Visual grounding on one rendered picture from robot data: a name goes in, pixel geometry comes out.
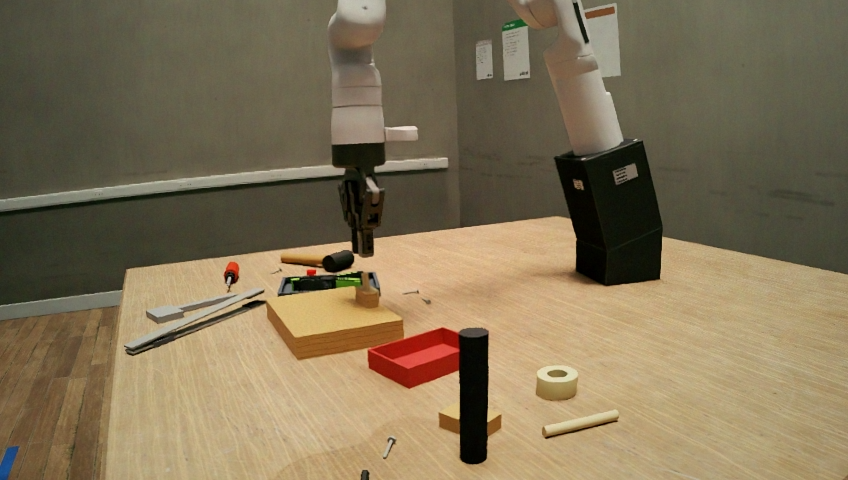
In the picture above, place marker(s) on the red shallow tray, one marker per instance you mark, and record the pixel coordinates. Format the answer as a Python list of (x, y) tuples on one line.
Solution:
[(441, 345)]

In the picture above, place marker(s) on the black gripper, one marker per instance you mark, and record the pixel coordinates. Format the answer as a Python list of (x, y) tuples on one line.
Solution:
[(359, 161)]

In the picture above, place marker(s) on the red-handled screwdriver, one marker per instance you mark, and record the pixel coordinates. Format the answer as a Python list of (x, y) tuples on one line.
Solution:
[(231, 272)]

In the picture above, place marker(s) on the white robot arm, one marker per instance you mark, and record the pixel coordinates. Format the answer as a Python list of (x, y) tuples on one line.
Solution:
[(357, 116)]

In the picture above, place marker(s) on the beige ring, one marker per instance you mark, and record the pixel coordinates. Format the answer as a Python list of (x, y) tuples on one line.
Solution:
[(553, 388)]

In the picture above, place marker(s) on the mallet with black head and wooden handle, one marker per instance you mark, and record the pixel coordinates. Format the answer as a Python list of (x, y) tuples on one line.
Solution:
[(331, 263)]

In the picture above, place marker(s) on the beige wooden dowel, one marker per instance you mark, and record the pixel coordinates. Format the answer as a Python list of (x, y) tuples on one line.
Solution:
[(580, 423)]

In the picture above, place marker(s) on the black spring clamp with green handles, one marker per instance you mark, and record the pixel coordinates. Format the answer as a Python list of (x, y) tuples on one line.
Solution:
[(342, 280)]

